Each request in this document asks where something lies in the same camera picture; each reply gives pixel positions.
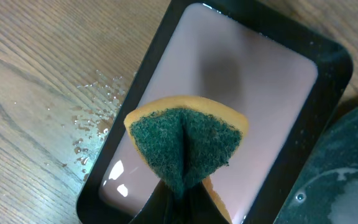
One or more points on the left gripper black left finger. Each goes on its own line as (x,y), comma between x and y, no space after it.
(161,207)

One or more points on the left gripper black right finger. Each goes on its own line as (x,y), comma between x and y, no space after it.
(199,208)

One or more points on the yellow green scrub sponge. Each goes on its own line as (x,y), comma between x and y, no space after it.
(185,139)

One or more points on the round black serving tray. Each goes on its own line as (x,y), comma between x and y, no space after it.
(326,190)

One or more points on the black rectangular water tray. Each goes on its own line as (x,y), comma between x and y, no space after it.
(286,79)

